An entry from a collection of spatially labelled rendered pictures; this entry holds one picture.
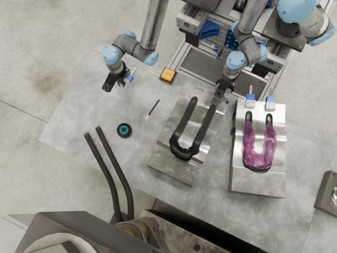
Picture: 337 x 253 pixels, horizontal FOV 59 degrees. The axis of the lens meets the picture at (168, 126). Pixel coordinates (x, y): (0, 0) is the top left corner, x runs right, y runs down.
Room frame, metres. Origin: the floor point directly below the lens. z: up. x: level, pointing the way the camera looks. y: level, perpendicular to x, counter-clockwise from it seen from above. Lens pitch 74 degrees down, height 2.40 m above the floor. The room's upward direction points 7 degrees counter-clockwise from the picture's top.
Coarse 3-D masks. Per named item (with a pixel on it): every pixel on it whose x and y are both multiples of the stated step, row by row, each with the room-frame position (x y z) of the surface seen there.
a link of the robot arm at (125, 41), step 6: (126, 30) 0.83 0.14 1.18; (120, 36) 0.80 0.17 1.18; (126, 36) 0.80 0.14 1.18; (132, 36) 0.80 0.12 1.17; (114, 42) 0.78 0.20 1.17; (120, 42) 0.77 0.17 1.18; (126, 42) 0.76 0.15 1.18; (132, 42) 0.76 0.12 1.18; (120, 48) 0.74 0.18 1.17; (126, 48) 0.74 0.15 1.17; (132, 48) 0.73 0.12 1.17
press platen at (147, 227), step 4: (132, 220) -0.02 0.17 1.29; (136, 220) -0.02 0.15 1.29; (140, 220) -0.03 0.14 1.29; (144, 220) -0.03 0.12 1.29; (140, 224) -0.04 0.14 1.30; (144, 224) -0.04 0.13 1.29; (148, 224) -0.04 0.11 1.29; (144, 228) -0.05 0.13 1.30; (148, 228) -0.06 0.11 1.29; (148, 232) -0.07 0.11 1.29; (152, 232) -0.07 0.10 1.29; (148, 236) -0.08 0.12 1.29; (152, 236) -0.08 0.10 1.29; (148, 240) -0.10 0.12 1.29; (152, 240) -0.10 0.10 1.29; (156, 240) -0.10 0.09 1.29; (152, 244) -0.11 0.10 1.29; (156, 244) -0.11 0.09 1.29; (160, 248) -0.13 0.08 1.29
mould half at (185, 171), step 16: (192, 96) 0.57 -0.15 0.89; (208, 96) 0.56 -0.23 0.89; (176, 112) 0.49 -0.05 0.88; (224, 112) 0.46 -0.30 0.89; (192, 128) 0.39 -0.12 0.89; (208, 128) 0.39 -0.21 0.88; (160, 144) 0.33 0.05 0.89; (208, 144) 0.29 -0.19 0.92; (160, 160) 0.25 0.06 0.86; (176, 160) 0.24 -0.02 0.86; (192, 160) 0.23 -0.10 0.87; (176, 176) 0.16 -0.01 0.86; (192, 176) 0.15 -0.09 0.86
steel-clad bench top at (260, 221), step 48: (96, 48) 0.99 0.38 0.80; (96, 96) 0.67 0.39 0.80; (144, 96) 0.64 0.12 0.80; (48, 144) 0.42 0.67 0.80; (96, 144) 0.39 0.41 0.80; (144, 144) 0.36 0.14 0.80; (288, 144) 0.26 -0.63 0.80; (336, 144) 0.23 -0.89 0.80; (192, 192) 0.07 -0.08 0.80; (288, 192) 0.01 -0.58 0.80; (288, 240) -0.22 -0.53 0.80; (336, 240) -0.24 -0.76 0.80
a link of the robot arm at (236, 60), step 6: (234, 54) 0.63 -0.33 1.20; (240, 54) 0.62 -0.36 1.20; (228, 60) 0.61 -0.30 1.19; (234, 60) 0.60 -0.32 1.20; (240, 60) 0.59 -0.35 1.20; (246, 60) 0.60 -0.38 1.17; (228, 66) 0.59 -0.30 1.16; (234, 66) 0.58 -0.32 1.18; (240, 66) 0.58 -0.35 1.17; (246, 66) 0.59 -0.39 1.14; (228, 72) 0.59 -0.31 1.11; (234, 72) 0.58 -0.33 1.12
